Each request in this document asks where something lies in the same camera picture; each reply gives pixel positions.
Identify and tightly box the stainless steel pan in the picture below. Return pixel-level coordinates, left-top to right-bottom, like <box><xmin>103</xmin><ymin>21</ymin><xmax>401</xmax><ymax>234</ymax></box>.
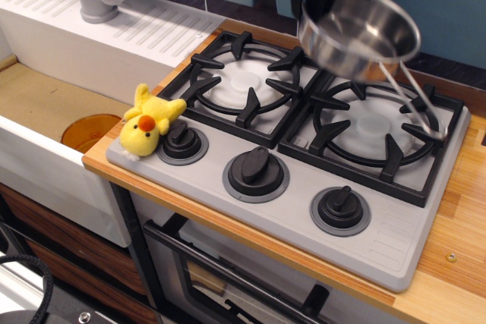
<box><xmin>298</xmin><ymin>0</ymin><xmax>448</xmax><ymax>140</ymax></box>

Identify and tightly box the grey toy stove top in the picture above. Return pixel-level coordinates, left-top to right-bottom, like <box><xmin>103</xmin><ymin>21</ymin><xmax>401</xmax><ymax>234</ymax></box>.
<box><xmin>105</xmin><ymin>30</ymin><xmax>472</xmax><ymax>294</ymax></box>

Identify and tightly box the black middle stove knob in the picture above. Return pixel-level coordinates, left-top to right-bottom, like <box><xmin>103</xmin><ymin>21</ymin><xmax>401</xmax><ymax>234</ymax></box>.
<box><xmin>222</xmin><ymin>146</ymin><xmax>290</xmax><ymax>204</ymax></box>

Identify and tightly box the black stove knob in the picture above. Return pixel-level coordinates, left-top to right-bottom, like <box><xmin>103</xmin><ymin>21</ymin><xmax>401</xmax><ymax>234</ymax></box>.
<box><xmin>222</xmin><ymin>146</ymin><xmax>290</xmax><ymax>204</ymax></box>
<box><xmin>310</xmin><ymin>186</ymin><xmax>371</xmax><ymax>237</ymax></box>
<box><xmin>156</xmin><ymin>121</ymin><xmax>209</xmax><ymax>166</ymax></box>

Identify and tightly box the black left stove knob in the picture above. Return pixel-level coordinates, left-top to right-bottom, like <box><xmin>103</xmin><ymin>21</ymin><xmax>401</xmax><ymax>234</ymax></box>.
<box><xmin>156</xmin><ymin>121</ymin><xmax>209</xmax><ymax>166</ymax></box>

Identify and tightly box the black right stove knob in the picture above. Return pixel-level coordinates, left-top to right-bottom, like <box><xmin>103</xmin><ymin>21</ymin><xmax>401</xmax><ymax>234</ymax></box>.
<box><xmin>310</xmin><ymin>186</ymin><xmax>371</xmax><ymax>237</ymax></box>

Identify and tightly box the black left burner grate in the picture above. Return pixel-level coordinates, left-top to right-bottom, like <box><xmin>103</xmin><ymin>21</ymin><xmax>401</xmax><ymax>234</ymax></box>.
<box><xmin>158</xmin><ymin>31</ymin><xmax>330</xmax><ymax>149</ymax></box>

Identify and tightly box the black burner grate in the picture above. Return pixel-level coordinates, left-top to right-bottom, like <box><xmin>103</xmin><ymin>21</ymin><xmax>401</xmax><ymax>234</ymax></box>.
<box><xmin>158</xmin><ymin>31</ymin><xmax>330</xmax><ymax>149</ymax></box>
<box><xmin>278</xmin><ymin>71</ymin><xmax>466</xmax><ymax>207</ymax></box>

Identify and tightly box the black right burner grate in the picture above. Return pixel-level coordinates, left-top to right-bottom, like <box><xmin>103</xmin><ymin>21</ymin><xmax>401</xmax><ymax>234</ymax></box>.
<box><xmin>278</xmin><ymin>71</ymin><xmax>466</xmax><ymax>207</ymax></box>

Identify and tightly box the yellow stuffed duck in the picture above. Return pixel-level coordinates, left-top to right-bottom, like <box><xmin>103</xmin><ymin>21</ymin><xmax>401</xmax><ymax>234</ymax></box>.
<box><xmin>119</xmin><ymin>83</ymin><xmax>187</xmax><ymax>161</ymax></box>

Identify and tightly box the white toy sink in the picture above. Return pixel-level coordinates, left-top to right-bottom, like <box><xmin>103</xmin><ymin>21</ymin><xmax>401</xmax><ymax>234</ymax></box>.
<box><xmin>1</xmin><ymin>0</ymin><xmax>222</xmax><ymax>247</ymax></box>

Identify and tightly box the orange plastic plate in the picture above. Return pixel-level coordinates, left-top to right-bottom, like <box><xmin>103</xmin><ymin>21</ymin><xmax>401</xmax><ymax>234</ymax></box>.
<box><xmin>61</xmin><ymin>114</ymin><xmax>121</xmax><ymax>153</ymax></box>

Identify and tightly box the toy oven door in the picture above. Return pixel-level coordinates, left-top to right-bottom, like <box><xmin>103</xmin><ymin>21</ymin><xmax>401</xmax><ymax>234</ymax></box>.
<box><xmin>143</xmin><ymin>213</ymin><xmax>392</xmax><ymax>323</ymax></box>

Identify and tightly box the wooden drawer unit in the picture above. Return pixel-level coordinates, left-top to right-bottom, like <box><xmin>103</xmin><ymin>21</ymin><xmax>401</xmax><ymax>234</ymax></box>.
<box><xmin>1</xmin><ymin>185</ymin><xmax>161</xmax><ymax>323</ymax></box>

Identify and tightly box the black braided cable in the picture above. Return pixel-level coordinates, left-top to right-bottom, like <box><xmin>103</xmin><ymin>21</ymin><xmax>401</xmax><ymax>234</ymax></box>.
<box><xmin>0</xmin><ymin>253</ymin><xmax>59</xmax><ymax>324</ymax></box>

